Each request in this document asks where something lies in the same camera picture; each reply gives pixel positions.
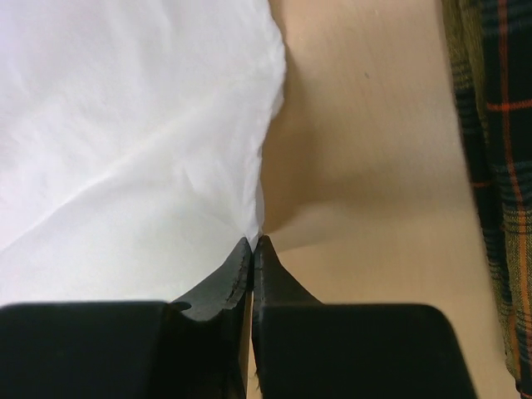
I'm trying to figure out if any yellow plaid folded shirt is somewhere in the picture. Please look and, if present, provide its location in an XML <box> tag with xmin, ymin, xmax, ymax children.
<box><xmin>441</xmin><ymin>0</ymin><xmax>531</xmax><ymax>398</ymax></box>

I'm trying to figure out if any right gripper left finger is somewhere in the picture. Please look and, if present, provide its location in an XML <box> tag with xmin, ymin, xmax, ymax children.
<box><xmin>1</xmin><ymin>239</ymin><xmax>252</xmax><ymax>398</ymax></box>

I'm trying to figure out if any white long sleeve shirt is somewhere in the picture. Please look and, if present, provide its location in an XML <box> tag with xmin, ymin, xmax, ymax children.
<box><xmin>1</xmin><ymin>1</ymin><xmax>286</xmax><ymax>304</ymax></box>

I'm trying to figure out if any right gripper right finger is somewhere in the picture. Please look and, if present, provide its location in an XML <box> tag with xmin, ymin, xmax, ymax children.
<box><xmin>252</xmin><ymin>236</ymin><xmax>476</xmax><ymax>399</ymax></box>

